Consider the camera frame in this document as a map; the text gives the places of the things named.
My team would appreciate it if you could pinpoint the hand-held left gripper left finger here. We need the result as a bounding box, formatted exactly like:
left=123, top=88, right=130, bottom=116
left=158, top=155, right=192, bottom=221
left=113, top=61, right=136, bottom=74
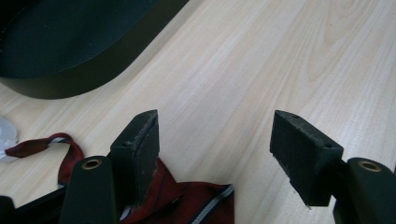
left=59, top=109, right=161, bottom=224

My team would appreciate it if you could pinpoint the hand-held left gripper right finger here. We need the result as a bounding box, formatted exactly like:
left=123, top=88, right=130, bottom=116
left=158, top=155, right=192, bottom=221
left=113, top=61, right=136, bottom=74
left=269, top=109, right=396, bottom=224

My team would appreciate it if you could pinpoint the clear plastic piece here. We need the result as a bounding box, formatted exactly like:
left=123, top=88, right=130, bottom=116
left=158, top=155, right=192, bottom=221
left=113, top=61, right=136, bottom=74
left=0, top=116, right=19, bottom=163

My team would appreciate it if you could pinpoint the black round container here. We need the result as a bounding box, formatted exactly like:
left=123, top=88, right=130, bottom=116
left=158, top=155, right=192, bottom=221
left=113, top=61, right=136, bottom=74
left=0, top=0, right=191, bottom=100

